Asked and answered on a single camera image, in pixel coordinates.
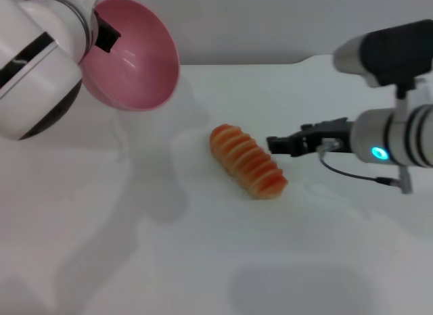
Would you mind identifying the orange striped toy bread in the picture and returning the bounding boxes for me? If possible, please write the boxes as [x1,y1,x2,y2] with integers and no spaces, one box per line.
[208,124,290,200]

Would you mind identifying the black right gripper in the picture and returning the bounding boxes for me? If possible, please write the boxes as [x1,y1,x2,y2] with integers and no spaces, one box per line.
[265,117,355,158]

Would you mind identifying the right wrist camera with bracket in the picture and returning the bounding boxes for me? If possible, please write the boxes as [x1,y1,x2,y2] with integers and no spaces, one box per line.
[333,19,433,123]

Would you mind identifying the pink plastic bowl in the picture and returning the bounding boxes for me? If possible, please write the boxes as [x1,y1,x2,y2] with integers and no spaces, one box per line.
[78,0,181,112]

